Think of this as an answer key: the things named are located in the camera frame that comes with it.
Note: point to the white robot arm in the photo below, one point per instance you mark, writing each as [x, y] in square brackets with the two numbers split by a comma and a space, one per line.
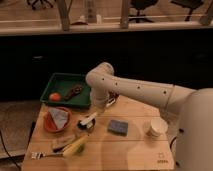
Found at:
[194, 145]

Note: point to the orange fruit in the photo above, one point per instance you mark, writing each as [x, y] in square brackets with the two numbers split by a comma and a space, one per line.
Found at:
[55, 97]

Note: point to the white handled dish brush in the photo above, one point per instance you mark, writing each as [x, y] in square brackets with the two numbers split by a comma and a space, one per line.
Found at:
[83, 123]

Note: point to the orange plate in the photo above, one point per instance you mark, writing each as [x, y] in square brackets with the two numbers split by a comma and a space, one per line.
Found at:
[49, 124]

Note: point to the grey folded cloth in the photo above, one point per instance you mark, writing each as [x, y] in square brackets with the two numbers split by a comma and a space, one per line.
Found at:
[59, 117]

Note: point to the small metal cup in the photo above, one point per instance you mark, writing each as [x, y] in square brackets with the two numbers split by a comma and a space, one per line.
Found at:
[87, 126]

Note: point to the green plastic tray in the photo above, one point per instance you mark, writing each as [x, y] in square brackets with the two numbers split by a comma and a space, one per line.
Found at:
[62, 83]

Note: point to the dark red bowl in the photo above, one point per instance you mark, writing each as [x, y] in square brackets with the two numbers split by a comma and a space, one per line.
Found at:
[112, 97]

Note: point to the white paper cup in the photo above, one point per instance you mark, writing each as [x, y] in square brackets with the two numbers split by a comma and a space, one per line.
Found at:
[157, 127]

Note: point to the silver fork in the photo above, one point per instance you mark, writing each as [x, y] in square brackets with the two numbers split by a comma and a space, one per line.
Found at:
[39, 155]

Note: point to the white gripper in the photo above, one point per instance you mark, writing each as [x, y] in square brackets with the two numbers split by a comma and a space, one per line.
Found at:
[99, 99]

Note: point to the yellow corn cob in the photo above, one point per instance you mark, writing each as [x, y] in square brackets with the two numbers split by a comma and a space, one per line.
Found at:
[72, 148]

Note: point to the blue sponge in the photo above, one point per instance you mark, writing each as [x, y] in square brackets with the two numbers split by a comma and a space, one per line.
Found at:
[118, 127]

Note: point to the brown toy in tray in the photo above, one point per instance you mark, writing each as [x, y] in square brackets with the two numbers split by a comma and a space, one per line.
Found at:
[75, 90]

